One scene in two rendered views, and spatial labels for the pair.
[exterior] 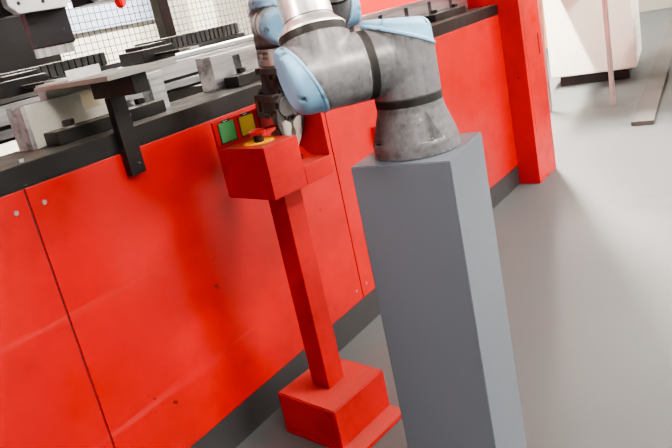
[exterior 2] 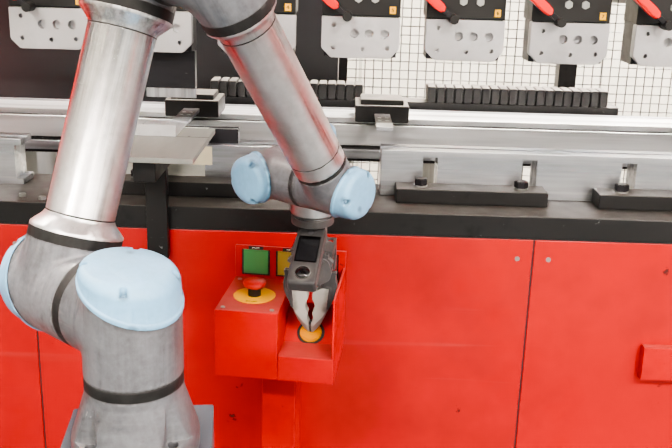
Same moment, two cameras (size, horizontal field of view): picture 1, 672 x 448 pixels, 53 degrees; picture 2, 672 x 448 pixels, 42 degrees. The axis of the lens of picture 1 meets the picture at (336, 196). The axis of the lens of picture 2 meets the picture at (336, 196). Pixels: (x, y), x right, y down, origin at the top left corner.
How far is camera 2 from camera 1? 1.31 m
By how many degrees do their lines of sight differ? 50
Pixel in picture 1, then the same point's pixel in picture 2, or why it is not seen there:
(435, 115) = (103, 422)
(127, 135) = (154, 214)
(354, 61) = (40, 297)
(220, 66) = (396, 166)
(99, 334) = (65, 387)
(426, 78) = (101, 369)
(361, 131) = (611, 341)
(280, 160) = (238, 333)
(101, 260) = not seen: hidden behind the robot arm
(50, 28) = (169, 69)
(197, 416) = not seen: outside the picture
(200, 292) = not seen: hidden behind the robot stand
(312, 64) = (12, 273)
